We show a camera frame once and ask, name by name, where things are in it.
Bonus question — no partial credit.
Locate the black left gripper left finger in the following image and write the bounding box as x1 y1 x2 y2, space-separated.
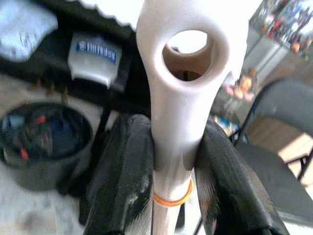
84 114 155 235

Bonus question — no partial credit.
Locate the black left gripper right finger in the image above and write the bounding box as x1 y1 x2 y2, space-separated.
195 119 290 235

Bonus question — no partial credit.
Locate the white broom handle with hole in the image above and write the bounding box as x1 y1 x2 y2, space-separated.
135 0 250 235

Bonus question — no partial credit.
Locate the dark grey folding chair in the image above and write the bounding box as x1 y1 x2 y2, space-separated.
234 79 313 224

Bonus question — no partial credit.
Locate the orange rubber band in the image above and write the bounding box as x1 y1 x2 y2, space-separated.
153 179 194 208

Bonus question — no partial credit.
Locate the black round bucket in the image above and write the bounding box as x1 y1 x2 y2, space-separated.
0 102 94 191

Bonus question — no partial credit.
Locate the black metal rack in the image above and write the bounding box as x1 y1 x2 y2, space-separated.
0 0 153 224

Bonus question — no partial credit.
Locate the colourful toy figurine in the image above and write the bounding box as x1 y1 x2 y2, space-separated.
225 68 260 102

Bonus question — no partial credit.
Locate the white bag with blue print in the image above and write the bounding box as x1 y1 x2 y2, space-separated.
67 31 123 88

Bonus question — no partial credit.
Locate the shelf of colourful figurines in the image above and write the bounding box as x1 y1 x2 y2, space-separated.
248 0 313 55

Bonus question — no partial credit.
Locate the white plastic bag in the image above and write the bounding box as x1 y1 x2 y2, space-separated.
0 0 59 61

